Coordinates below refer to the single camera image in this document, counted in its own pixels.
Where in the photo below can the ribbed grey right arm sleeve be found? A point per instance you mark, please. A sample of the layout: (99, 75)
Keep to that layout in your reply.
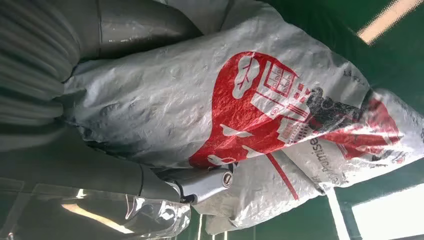
(30, 66)

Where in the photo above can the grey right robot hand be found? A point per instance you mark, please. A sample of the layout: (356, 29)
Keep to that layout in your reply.
(82, 185)

